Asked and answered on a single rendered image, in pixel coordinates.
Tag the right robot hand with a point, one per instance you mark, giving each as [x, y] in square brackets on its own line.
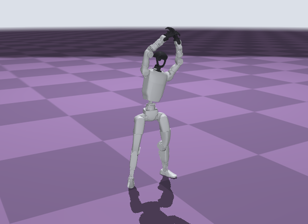
[170, 34]

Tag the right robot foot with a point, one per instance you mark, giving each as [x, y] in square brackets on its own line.
[131, 182]

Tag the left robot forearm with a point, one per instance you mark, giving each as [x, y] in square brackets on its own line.
[178, 50]

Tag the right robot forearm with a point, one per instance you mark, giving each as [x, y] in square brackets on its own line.
[157, 44]

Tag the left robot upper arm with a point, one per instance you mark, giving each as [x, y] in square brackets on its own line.
[174, 68]

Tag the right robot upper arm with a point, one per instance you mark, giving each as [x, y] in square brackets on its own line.
[145, 63]

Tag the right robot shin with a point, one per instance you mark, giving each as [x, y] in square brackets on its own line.
[133, 163]

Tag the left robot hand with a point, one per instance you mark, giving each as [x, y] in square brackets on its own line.
[175, 36]

